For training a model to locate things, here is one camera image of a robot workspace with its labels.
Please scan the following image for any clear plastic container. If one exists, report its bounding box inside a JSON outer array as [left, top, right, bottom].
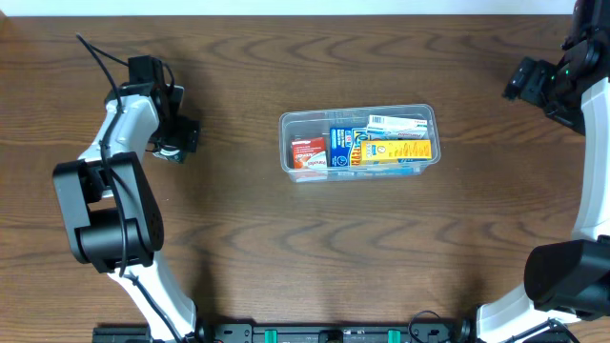
[[278, 104, 440, 183]]

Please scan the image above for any red medicine box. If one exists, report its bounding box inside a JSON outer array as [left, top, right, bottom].
[[291, 137, 327, 169]]

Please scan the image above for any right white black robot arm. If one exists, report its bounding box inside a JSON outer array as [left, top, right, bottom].
[[467, 27, 609, 342]]

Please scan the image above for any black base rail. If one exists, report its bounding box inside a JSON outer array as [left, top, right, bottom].
[[92, 321, 478, 343]]

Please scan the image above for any blue Kool Fever box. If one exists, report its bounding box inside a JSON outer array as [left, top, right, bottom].
[[329, 124, 420, 169]]

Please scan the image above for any yellow medicine box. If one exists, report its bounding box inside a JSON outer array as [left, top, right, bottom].
[[360, 140, 433, 165]]

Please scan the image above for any green round-logo box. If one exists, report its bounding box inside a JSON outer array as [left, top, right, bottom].
[[152, 149, 186, 164]]

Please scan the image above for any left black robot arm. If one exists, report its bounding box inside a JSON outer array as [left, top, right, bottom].
[[52, 83, 205, 342]]

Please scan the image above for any white green Panadol box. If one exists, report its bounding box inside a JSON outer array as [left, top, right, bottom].
[[366, 115, 428, 140]]

